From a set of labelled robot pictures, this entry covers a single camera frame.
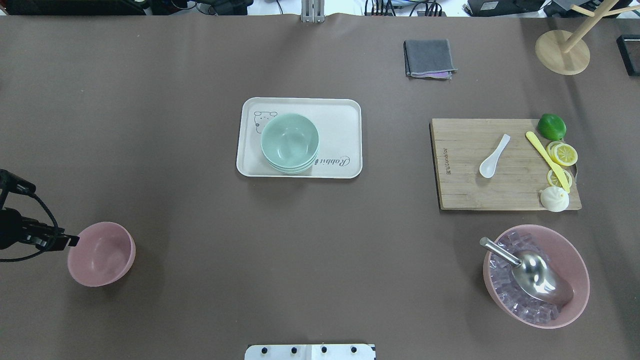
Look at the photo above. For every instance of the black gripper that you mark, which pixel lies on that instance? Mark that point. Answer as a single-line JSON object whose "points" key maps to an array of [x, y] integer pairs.
{"points": [[11, 228]]}

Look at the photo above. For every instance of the small pink bowl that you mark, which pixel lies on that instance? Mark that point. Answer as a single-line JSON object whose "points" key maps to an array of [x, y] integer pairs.
{"points": [[105, 252]]}

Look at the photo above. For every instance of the white ceramic spoon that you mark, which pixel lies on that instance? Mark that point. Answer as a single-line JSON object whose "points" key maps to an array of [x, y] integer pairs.
{"points": [[488, 167]]}

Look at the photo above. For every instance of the green bowl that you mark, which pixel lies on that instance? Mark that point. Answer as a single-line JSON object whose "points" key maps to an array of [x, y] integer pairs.
{"points": [[290, 161], [294, 170], [290, 140]]}

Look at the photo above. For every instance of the top green bowl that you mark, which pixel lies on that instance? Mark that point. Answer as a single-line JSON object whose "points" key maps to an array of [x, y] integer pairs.
{"points": [[290, 140]]}

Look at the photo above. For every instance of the large pink bowl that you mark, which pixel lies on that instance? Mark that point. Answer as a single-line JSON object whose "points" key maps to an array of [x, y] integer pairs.
{"points": [[564, 259]]}

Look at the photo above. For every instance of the white rabbit tray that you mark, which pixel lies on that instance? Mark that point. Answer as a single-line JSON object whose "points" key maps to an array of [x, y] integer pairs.
{"points": [[339, 124]]}

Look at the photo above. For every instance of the folded grey cloth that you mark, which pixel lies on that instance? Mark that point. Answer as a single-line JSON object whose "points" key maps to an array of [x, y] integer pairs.
{"points": [[428, 58]]}

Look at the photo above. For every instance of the metal ice scoop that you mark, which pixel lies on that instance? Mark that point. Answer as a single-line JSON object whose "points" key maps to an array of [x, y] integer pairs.
{"points": [[533, 274]]}

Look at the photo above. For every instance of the black equipment top right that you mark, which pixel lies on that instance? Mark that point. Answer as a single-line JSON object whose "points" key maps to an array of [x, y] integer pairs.
{"points": [[503, 8]]}

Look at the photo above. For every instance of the clear ice cubes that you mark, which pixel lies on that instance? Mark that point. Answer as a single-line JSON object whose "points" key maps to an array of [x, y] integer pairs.
{"points": [[515, 299]]}

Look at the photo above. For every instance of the lower lemon slice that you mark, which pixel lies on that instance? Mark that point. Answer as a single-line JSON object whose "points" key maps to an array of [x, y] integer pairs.
{"points": [[553, 179]]}

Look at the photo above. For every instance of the lemon slice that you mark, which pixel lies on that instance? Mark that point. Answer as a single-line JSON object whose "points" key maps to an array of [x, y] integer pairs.
{"points": [[562, 153], [553, 179]]}

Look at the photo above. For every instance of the white steamed bun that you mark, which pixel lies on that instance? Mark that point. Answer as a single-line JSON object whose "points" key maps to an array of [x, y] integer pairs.
{"points": [[554, 198]]}

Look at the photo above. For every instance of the yellow plastic knife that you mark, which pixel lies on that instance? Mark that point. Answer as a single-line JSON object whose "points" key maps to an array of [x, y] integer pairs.
{"points": [[556, 168]]}

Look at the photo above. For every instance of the green lime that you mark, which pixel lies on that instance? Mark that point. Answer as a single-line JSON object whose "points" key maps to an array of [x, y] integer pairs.
{"points": [[551, 127]]}

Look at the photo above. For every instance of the upper lemon slice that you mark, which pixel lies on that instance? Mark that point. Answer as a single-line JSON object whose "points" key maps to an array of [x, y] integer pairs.
{"points": [[562, 153]]}

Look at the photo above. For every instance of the wooden mug stand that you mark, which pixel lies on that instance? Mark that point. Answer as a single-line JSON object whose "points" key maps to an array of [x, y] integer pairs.
{"points": [[565, 52]]}

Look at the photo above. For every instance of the black device right edge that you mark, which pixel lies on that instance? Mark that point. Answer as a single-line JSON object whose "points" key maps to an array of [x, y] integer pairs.
{"points": [[629, 48]]}

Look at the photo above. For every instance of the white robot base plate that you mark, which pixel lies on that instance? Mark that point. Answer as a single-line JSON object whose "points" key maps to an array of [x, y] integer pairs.
{"points": [[323, 351]]}

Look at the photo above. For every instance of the grey aluminium post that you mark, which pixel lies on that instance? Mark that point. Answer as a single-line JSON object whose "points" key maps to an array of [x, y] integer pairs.
{"points": [[313, 11]]}

